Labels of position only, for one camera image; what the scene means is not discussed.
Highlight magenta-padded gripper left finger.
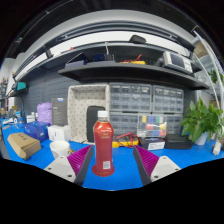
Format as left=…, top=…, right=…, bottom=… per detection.
left=43, top=144, right=95, bottom=187

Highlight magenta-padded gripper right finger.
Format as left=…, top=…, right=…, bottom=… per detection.
left=132, top=145, right=182, bottom=187

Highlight red drink bottle white cap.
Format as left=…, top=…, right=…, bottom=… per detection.
left=92, top=110, right=115, bottom=174

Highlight white mug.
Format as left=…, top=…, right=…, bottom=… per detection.
left=49, top=139, right=75, bottom=160

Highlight black box white label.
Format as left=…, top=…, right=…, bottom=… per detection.
left=139, top=136, right=166, bottom=152

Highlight flat black case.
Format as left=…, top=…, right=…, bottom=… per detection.
left=164, top=133, right=194, bottom=150

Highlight small white box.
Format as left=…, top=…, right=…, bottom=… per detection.
left=47, top=124, right=72, bottom=142

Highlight clear compartment box colourful parts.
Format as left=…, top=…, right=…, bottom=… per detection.
left=136, top=114, right=168, bottom=138

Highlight brown cardboard box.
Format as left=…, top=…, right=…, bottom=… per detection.
left=6, top=132, right=42, bottom=160

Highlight blue box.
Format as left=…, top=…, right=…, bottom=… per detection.
left=23, top=120, right=51, bottom=143

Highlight grey small-parts drawer cabinet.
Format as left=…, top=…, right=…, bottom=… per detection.
left=152, top=85, right=185, bottom=114
left=165, top=113, right=184, bottom=135
left=109, top=83, right=153, bottom=113
left=109, top=112, right=139, bottom=136

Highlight yellow multimeter with red leads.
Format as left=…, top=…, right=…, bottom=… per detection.
left=111, top=132, right=140, bottom=148

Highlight black speaker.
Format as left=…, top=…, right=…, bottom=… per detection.
left=85, top=105, right=107, bottom=144

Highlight dark grey upright box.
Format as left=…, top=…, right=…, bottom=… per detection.
left=50, top=97, right=69, bottom=127

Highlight white power adapter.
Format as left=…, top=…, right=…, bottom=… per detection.
left=212, top=141, right=223, bottom=157

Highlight purple plastic bag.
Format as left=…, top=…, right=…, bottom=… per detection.
left=36, top=101, right=53, bottom=125

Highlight white perforated tray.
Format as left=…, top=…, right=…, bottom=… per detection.
left=67, top=83, right=111, bottom=144

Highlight green potted plant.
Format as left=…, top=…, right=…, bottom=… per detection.
left=179, top=97, right=224, bottom=146

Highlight black overhead shelf unit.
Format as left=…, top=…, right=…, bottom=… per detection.
left=9, top=19, right=211, bottom=91

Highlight white shelf unit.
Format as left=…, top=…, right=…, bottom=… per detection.
left=191, top=29, right=224, bottom=111

